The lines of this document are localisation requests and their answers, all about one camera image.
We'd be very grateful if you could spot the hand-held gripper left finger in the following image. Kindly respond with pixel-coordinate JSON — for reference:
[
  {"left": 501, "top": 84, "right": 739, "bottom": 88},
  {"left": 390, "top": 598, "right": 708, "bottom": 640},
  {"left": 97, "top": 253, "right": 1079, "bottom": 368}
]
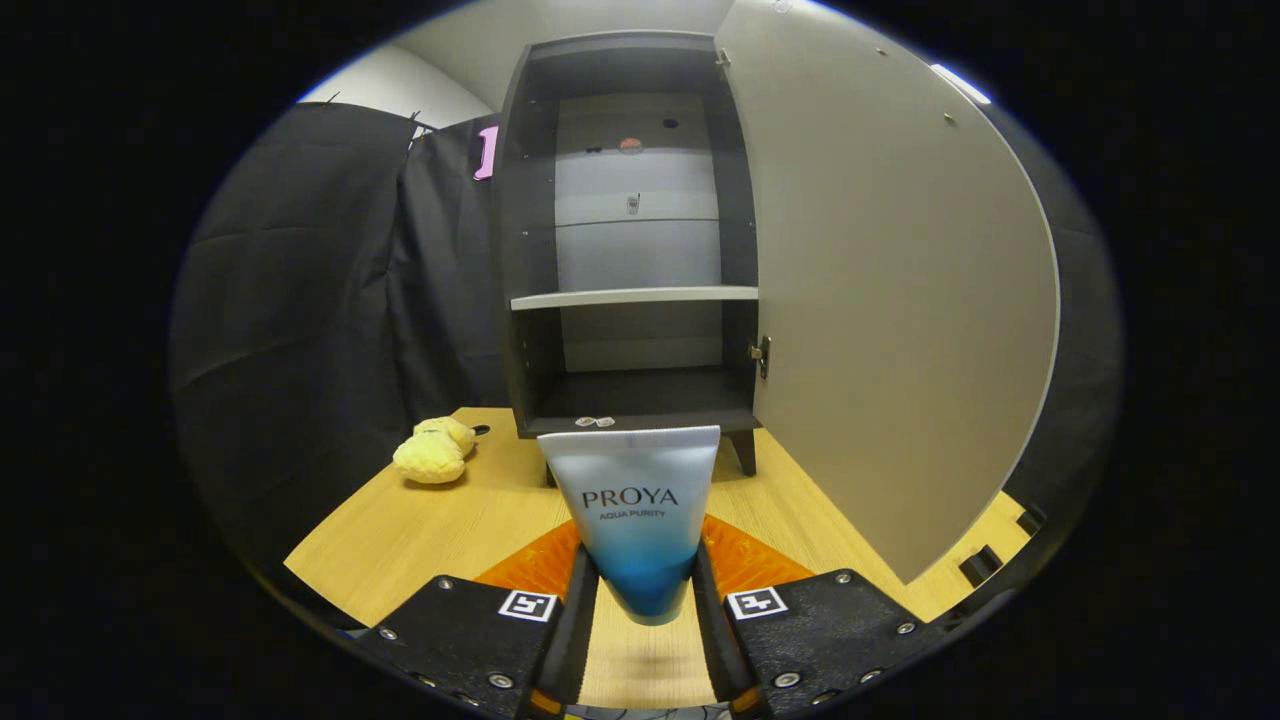
[{"left": 355, "top": 518, "right": 601, "bottom": 720}]

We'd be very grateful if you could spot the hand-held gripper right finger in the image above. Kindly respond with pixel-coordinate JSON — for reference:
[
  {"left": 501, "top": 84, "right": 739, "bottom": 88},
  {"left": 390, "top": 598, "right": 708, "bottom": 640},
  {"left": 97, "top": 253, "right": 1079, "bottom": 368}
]
[{"left": 693, "top": 515, "right": 941, "bottom": 719}]

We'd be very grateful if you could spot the white and blue tube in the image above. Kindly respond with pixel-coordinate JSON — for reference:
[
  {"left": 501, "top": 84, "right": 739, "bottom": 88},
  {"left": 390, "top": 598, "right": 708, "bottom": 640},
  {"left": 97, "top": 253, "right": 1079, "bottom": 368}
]
[{"left": 537, "top": 426, "right": 722, "bottom": 627}]

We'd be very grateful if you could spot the beige cabinet door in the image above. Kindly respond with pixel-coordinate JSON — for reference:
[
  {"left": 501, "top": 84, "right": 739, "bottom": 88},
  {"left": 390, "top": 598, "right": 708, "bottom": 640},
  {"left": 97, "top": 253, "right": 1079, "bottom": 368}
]
[{"left": 713, "top": 0, "right": 1061, "bottom": 585}]

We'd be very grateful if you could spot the yellow plush toy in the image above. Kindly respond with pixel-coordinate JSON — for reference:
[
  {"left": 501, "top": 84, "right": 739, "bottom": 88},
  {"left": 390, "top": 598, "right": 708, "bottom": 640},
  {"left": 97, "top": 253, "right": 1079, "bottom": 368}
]
[{"left": 392, "top": 417, "right": 478, "bottom": 486}]

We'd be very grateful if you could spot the black backdrop cloth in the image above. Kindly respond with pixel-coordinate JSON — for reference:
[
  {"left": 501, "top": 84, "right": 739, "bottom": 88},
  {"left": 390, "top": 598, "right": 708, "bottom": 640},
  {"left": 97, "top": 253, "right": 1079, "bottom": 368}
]
[{"left": 168, "top": 100, "right": 1126, "bottom": 601}]

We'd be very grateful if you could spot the light grey cabinet shelf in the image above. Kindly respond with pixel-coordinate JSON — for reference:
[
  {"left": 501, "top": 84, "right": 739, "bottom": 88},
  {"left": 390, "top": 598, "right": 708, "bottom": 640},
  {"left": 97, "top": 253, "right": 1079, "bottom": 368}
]
[{"left": 510, "top": 286, "right": 760, "bottom": 312}]

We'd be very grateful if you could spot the dark grey cabinet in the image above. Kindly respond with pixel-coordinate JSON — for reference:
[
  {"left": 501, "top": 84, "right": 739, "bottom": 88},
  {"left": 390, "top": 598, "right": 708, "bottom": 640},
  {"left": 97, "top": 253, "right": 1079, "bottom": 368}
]
[{"left": 490, "top": 30, "right": 773, "bottom": 477}]

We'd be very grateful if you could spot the long ceiling light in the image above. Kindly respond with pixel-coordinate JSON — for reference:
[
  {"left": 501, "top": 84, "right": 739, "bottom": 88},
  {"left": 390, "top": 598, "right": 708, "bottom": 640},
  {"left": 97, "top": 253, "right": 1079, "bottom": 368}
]
[{"left": 930, "top": 63, "right": 992, "bottom": 105}]

